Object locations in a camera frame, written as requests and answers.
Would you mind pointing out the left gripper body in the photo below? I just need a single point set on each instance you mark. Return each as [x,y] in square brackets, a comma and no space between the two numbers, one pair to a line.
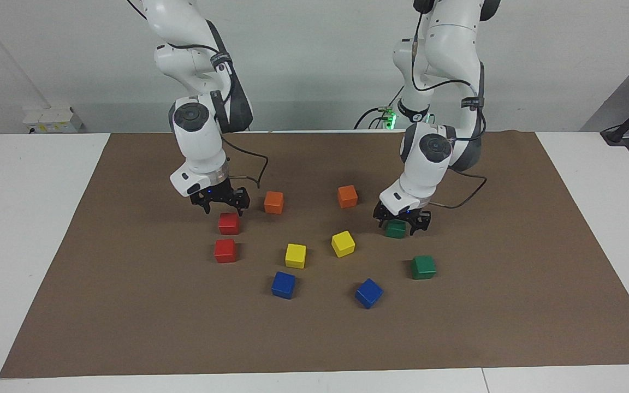
[406,213]

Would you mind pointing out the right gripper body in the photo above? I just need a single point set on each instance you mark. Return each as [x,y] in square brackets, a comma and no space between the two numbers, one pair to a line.
[219,191]

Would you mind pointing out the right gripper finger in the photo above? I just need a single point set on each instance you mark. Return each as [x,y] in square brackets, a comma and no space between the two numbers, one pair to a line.
[242,200]
[204,203]

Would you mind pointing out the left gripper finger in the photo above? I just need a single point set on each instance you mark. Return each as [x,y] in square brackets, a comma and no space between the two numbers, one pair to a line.
[381,215]
[421,221]

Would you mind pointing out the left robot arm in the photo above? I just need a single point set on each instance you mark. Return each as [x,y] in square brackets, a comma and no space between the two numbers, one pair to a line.
[440,71]

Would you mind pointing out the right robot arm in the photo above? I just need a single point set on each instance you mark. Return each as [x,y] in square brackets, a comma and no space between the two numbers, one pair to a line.
[200,136]

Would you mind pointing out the green block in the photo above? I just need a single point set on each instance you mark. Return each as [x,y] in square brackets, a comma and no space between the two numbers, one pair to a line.
[423,267]
[396,230]

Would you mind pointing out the red block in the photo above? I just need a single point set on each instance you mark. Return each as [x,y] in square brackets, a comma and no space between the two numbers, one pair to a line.
[229,224]
[225,251]

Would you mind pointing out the orange block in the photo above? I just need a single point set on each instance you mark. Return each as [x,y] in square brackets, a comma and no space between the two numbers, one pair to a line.
[347,197]
[273,203]

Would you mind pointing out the yellow block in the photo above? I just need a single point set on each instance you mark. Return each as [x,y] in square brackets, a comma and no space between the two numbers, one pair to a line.
[295,256]
[343,244]

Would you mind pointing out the blue block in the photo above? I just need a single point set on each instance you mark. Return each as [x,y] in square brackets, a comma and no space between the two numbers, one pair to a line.
[368,293]
[283,285]

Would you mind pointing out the white socket box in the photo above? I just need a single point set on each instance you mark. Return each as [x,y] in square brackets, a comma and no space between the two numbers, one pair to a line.
[52,120]

